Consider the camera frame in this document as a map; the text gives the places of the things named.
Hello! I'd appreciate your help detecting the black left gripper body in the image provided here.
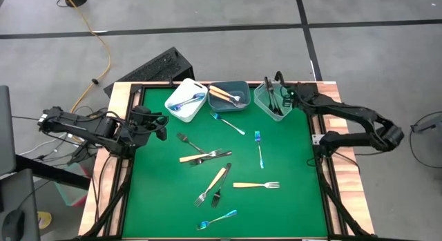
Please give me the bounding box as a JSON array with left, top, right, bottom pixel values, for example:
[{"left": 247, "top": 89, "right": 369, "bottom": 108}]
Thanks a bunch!
[{"left": 144, "top": 111, "right": 163, "bottom": 133}]

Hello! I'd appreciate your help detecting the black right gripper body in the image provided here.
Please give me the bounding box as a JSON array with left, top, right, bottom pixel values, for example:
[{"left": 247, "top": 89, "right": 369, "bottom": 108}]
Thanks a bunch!
[{"left": 291, "top": 84, "right": 314, "bottom": 106}]

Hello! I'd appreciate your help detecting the black metal fork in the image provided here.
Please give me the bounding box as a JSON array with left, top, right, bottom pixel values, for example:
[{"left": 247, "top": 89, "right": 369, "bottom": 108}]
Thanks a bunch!
[
  {"left": 210, "top": 162, "right": 233, "bottom": 209},
  {"left": 189, "top": 150, "right": 233, "bottom": 167},
  {"left": 263, "top": 76, "right": 273, "bottom": 113},
  {"left": 271, "top": 81, "right": 285, "bottom": 117},
  {"left": 266, "top": 80, "right": 277, "bottom": 116},
  {"left": 175, "top": 132, "right": 206, "bottom": 155}
]

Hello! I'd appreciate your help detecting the white plastic bin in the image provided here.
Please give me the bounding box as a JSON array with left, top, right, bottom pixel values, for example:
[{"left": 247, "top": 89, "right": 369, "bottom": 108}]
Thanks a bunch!
[{"left": 164, "top": 77, "right": 209, "bottom": 124}]

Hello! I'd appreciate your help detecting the clear plastic bin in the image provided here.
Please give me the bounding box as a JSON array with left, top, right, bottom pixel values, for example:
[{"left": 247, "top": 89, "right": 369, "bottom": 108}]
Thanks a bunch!
[{"left": 253, "top": 80, "right": 294, "bottom": 123}]

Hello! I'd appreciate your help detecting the black perforated computer case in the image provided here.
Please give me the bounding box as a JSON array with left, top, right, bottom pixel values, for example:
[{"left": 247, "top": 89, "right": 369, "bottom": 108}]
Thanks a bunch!
[{"left": 103, "top": 46, "right": 196, "bottom": 97}]

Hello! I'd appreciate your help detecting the teal plastic bin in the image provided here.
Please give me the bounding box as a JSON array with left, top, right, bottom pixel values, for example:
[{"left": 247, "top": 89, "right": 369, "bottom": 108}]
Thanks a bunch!
[{"left": 206, "top": 80, "right": 251, "bottom": 113}]

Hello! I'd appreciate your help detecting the green table mat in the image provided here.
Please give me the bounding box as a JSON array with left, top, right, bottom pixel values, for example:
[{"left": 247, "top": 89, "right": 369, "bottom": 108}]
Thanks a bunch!
[{"left": 122, "top": 85, "right": 329, "bottom": 239}]

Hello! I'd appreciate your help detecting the black desk leg bar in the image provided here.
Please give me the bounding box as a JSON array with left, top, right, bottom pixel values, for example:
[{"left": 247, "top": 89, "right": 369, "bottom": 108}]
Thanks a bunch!
[{"left": 14, "top": 153, "right": 91, "bottom": 191}]

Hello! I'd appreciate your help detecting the yellow tape roll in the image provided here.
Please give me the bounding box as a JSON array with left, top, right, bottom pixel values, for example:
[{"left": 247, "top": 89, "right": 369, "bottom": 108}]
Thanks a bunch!
[{"left": 37, "top": 211, "right": 53, "bottom": 231}]

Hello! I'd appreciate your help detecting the grey desk panel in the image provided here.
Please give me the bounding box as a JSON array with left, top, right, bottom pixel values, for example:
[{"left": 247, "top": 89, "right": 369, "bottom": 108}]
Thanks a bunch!
[{"left": 0, "top": 85, "right": 17, "bottom": 176}]

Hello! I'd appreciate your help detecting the dark grey desk mat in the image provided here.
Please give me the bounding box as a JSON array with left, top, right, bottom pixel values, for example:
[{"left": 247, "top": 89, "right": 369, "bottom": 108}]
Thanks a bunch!
[{"left": 0, "top": 168, "right": 41, "bottom": 241}]

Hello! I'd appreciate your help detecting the black computer mouse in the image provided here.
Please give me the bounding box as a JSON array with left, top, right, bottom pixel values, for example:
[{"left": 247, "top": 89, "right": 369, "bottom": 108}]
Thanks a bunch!
[{"left": 1, "top": 209, "right": 26, "bottom": 241}]

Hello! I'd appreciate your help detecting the yellow power cable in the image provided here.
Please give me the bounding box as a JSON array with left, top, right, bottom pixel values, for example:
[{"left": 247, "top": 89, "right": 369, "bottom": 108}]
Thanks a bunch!
[{"left": 61, "top": 0, "right": 112, "bottom": 114}]

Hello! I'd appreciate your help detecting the black table frame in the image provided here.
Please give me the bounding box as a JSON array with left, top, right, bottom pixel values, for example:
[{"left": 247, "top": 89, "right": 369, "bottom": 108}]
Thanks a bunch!
[{"left": 79, "top": 81, "right": 376, "bottom": 241}]

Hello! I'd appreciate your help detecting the white cable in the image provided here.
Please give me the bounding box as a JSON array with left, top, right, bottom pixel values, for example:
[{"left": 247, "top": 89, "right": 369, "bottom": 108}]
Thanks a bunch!
[{"left": 19, "top": 137, "right": 70, "bottom": 156}]

